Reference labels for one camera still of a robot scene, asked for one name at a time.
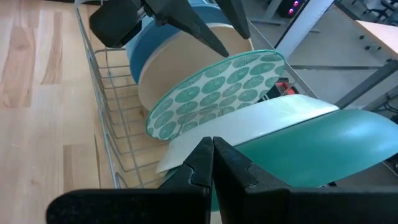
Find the plain teal plate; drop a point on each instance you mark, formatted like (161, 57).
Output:
(311, 149)

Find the black office chair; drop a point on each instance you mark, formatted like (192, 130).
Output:
(377, 9)

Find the beige plate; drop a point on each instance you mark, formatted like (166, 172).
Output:
(174, 65)

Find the plain white plate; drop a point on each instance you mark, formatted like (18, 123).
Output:
(248, 124)

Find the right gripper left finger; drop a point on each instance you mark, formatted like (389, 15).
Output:
(199, 169)

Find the light wooden desk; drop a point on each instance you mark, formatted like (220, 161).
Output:
(381, 34)

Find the grey desk leg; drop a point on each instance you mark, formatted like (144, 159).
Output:
(367, 84)
(269, 14)

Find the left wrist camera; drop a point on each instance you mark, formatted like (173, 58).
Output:
(115, 23)

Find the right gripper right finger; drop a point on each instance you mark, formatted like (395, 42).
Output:
(233, 171)

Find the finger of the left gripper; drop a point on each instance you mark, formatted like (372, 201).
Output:
(186, 21)
(237, 15)

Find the black box with pink lights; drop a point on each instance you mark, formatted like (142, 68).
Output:
(292, 7)

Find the red black power station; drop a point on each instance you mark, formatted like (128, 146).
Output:
(281, 88)

